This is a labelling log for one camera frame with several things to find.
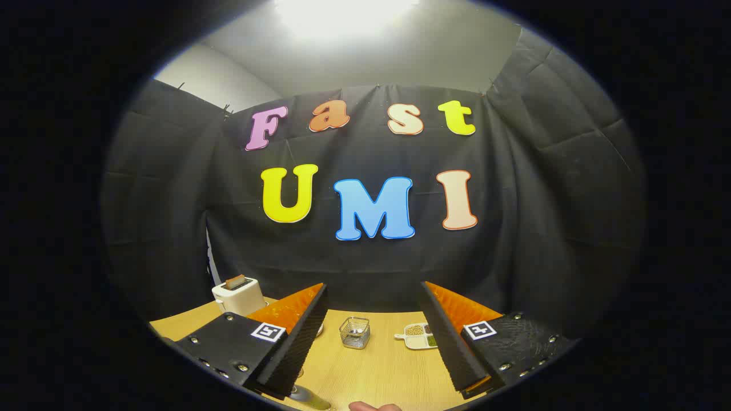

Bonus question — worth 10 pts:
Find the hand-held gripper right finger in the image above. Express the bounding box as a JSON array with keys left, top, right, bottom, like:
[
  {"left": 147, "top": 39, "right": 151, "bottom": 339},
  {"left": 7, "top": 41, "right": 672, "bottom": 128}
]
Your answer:
[{"left": 421, "top": 280, "right": 577, "bottom": 400}]

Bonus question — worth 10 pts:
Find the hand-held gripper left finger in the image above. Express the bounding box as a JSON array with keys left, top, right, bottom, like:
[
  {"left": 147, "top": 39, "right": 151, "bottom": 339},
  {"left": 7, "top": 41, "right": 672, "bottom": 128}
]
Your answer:
[{"left": 174, "top": 283, "right": 329, "bottom": 400}]

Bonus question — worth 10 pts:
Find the silver juice bottle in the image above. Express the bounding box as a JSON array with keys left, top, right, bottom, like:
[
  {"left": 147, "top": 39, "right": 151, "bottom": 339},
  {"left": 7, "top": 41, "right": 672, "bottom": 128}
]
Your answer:
[{"left": 288, "top": 385, "right": 332, "bottom": 411}]

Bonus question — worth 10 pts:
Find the white divided dish with grains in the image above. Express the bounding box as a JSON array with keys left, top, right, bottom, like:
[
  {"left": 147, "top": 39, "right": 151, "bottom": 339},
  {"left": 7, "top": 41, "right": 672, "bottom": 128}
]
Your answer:
[{"left": 394, "top": 323, "right": 439, "bottom": 350}]

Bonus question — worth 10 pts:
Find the white toaster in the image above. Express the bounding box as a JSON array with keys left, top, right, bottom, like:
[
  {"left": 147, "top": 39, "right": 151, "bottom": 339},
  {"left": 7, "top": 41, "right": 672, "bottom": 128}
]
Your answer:
[{"left": 211, "top": 274, "right": 267, "bottom": 316}]

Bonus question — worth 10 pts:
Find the wooden table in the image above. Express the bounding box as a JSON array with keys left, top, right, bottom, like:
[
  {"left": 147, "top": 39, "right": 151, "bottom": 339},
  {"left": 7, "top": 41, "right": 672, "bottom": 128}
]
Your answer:
[{"left": 150, "top": 297, "right": 515, "bottom": 411}]

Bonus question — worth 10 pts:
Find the bright ceiling light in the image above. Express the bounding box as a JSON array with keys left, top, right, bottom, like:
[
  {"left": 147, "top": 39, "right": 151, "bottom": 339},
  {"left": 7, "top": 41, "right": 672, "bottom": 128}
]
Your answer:
[{"left": 274, "top": 0, "right": 420, "bottom": 35}]

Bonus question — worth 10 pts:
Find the metal wire basket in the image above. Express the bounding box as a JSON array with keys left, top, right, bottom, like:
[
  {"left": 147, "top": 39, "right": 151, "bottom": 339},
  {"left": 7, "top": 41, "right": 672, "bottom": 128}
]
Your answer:
[{"left": 339, "top": 317, "right": 371, "bottom": 349}]

